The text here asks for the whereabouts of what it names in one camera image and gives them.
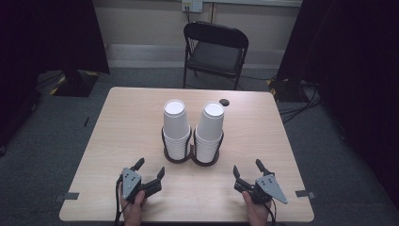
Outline dark curtain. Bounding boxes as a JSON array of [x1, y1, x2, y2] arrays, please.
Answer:
[[0, 0, 111, 149], [276, 0, 399, 202]]

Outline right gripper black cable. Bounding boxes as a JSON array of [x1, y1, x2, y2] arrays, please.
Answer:
[[263, 198, 279, 226]]

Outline white wall socket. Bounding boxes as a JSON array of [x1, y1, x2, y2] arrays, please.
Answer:
[[182, 0, 203, 13]]

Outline grey tape strip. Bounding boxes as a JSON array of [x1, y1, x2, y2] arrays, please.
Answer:
[[295, 189, 316, 200], [55, 191, 80, 202]]

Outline black folding chair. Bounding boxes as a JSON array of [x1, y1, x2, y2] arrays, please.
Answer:
[[183, 21, 249, 91]]

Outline dark double cup holder rack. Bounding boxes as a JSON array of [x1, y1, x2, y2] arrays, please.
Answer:
[[161, 125, 225, 168]]

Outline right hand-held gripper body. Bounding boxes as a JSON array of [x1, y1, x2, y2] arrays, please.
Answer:
[[233, 173, 289, 205]]

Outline single white paper cup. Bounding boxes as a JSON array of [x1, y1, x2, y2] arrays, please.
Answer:
[[196, 100, 226, 143]]

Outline person's left hand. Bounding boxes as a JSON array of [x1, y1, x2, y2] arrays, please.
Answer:
[[120, 187, 148, 226]]

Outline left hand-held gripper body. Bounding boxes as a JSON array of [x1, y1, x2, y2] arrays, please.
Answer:
[[120, 167, 164, 203]]

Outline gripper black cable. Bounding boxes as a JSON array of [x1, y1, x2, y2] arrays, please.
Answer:
[[113, 174, 130, 226], [263, 198, 279, 226]]

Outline black floor cables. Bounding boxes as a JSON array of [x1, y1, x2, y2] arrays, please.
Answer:
[[278, 80, 324, 124]]

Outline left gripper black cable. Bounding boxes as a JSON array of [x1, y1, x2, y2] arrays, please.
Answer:
[[113, 174, 130, 226]]

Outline person's right hand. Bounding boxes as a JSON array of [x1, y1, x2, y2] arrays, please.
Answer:
[[241, 190, 273, 226]]

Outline black stand base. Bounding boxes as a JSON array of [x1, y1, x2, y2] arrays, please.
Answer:
[[266, 76, 303, 103], [49, 69, 101, 98]]

